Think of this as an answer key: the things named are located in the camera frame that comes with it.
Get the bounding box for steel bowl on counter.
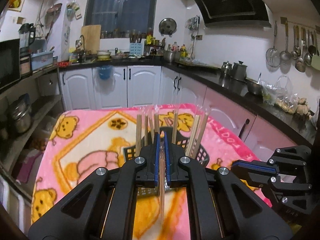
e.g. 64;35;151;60
246;73;262;96

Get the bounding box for white cabinet door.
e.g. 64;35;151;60
60;68;96;111
127;66;161;107

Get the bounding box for wrapped chopsticks in basket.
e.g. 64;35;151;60
136;108;142;157
190;106;210;159
185;105;201;157
171;105;179;144

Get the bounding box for blue knife block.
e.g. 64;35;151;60
129;43;143;56

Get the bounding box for light blue storage box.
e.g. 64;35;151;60
31;50;54;71

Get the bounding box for steel lidded canister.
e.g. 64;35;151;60
231;61;247;81

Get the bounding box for green plastic utensil basket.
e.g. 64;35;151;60
122;126;210;168

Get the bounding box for black range hood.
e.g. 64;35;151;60
194;0;272;28

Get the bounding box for steel kettle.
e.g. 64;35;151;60
221;61;232;76

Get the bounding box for pink bear cartoon blanket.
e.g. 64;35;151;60
31;103;272;240

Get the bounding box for black microwave oven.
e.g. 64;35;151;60
0;39;21;89

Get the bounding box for blender with black base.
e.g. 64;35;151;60
18;23;36;77

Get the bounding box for hanging steel ladle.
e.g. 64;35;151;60
280;21;291;63

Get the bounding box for dark kitchen window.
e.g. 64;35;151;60
84;0;156;33

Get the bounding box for stacked steel pots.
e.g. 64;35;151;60
9;93;33;134

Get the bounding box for wooden cutting board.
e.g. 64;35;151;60
81;25;101;54

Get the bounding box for steel pot on counter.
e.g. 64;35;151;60
163;50;176;63

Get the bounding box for hanging wire skimmer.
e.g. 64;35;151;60
266;21;281;68

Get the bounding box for wooden chopsticks pair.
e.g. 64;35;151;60
159;131;165;223

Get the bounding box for hanging steel pot lid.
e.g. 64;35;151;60
158;18;177;36

